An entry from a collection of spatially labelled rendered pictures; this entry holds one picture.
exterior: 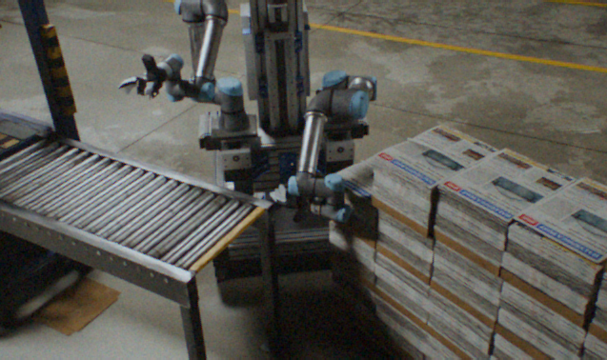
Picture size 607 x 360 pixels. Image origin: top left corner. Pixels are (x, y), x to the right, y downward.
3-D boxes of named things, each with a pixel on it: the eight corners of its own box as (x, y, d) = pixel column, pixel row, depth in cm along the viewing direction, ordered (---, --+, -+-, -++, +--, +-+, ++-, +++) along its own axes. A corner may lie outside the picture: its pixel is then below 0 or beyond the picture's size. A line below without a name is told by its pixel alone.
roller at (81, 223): (158, 181, 289) (157, 171, 287) (76, 239, 256) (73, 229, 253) (150, 178, 291) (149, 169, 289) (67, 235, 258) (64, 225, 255)
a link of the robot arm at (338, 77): (324, 92, 322) (324, 67, 315) (351, 94, 319) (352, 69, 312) (319, 103, 312) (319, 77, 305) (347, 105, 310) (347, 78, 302)
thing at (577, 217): (583, 177, 223) (584, 175, 223) (672, 215, 204) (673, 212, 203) (512, 219, 205) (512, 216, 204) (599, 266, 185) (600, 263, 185)
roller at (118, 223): (182, 189, 283) (180, 179, 281) (101, 249, 250) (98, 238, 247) (172, 186, 286) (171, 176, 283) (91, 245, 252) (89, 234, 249)
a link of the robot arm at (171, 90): (186, 105, 283) (183, 81, 277) (163, 101, 286) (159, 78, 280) (194, 97, 289) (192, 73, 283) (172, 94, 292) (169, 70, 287)
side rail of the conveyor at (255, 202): (276, 226, 270) (274, 202, 263) (269, 232, 266) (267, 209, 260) (50, 150, 330) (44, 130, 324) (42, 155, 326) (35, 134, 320)
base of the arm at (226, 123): (218, 119, 324) (216, 101, 318) (249, 116, 325) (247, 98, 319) (218, 133, 311) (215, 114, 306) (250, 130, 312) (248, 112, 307)
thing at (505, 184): (505, 150, 241) (506, 147, 240) (578, 181, 222) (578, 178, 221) (436, 186, 222) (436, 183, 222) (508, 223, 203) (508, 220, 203)
